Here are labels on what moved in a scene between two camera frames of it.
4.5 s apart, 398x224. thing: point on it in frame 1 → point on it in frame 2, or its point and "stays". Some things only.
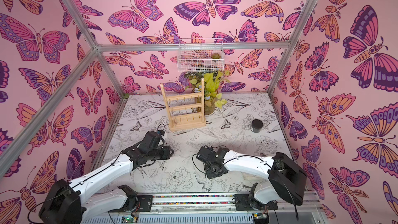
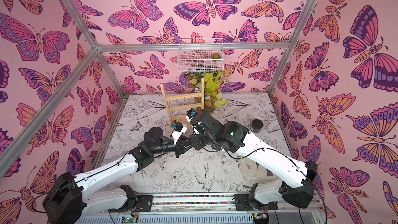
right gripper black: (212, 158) → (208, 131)
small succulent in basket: (215, 56) stays
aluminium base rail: (300, 208) stays
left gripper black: (167, 155) → (180, 145)
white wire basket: (200, 60) stays
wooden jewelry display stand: (185, 111) stays
